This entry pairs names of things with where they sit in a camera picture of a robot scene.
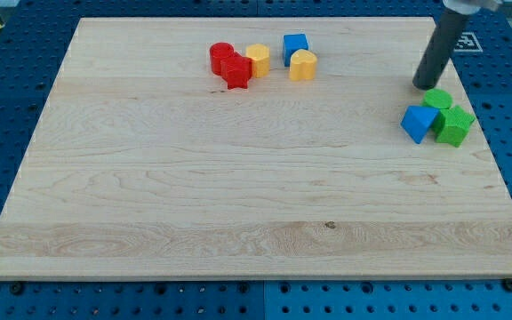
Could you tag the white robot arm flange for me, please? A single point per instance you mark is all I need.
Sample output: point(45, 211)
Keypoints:
point(469, 7)

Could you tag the blue cube block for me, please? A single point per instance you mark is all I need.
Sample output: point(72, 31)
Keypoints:
point(291, 44)

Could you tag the light wooden board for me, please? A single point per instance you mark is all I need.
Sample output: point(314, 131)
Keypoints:
point(144, 166)

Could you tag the red star block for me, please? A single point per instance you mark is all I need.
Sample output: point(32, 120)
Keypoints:
point(236, 71)

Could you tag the yellow heart block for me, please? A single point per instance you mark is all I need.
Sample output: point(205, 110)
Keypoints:
point(303, 65)

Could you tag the yellow hexagon block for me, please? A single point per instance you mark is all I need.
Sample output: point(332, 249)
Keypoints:
point(260, 56)

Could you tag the red cylinder block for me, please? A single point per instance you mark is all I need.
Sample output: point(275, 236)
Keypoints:
point(218, 52)

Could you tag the blue triangular prism block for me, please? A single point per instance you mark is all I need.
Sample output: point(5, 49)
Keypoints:
point(417, 121)

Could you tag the green cylinder block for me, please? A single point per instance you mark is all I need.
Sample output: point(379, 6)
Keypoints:
point(437, 98)

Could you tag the green star block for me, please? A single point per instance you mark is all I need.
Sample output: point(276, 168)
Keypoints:
point(452, 125)

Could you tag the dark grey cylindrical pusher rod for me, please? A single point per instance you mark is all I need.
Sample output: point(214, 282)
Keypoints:
point(440, 48)

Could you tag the black white fiducial marker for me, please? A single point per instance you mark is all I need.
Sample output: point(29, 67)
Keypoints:
point(468, 43)

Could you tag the black bolt front left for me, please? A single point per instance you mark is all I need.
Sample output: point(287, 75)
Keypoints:
point(16, 288)

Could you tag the black bolt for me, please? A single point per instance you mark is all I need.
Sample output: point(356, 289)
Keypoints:
point(16, 288)
point(507, 284)

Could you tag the black bolt front right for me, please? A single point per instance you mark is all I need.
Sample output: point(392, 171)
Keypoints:
point(507, 284)

